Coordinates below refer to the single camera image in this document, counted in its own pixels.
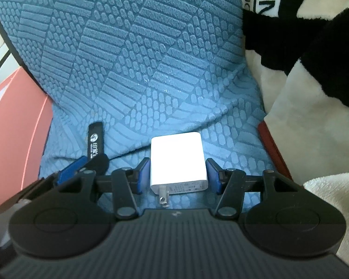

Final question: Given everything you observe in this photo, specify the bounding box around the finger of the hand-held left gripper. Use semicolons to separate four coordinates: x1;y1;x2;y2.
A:
54;155;89;187
84;153;109;178

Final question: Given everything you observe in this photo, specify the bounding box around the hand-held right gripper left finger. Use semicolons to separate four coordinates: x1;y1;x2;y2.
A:
57;157;151;220

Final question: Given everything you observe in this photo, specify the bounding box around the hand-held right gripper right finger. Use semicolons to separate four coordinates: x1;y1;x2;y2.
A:
206;157;306;218

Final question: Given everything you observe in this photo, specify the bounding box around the black flash drive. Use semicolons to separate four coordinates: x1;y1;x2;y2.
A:
86;121;105;160

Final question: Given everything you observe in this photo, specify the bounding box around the white charger adapter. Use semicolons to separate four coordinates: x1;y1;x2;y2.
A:
150;132;209;209

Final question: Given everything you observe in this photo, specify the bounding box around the pink cardboard box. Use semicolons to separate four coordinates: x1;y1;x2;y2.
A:
0;67;54;210

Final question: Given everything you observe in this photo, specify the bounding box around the black white orange blanket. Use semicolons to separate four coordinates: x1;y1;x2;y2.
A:
240;0;349;269

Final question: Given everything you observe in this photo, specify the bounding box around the blue textured chair cover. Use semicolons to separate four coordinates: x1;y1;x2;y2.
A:
0;0;280;210

